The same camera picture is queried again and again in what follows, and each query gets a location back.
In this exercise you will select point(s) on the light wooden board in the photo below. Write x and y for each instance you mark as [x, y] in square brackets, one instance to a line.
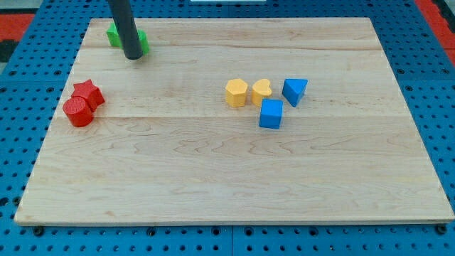
[167, 149]

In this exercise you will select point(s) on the yellow hexagon block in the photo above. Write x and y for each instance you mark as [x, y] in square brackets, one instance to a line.
[236, 92]

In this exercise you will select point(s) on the blue cube block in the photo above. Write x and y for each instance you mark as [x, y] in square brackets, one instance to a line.
[271, 113]

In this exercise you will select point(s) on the yellow heart block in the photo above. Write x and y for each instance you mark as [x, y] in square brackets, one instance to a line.
[261, 89]

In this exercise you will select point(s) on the blue triangle block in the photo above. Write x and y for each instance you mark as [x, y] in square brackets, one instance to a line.
[294, 89]

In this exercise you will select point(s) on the green block right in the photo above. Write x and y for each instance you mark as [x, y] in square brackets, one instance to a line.
[143, 41]

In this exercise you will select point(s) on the green block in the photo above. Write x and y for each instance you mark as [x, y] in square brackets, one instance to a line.
[143, 41]
[113, 36]

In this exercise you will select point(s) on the red star block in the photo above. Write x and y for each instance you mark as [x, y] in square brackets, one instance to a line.
[88, 91]

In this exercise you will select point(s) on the green block left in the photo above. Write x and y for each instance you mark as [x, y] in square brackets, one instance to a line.
[113, 36]

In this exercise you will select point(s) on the red cylinder block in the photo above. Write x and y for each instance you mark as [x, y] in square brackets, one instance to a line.
[78, 112]

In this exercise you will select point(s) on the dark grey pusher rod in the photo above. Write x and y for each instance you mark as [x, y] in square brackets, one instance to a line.
[123, 18]

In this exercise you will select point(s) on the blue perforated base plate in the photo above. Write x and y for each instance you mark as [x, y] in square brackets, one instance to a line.
[33, 80]

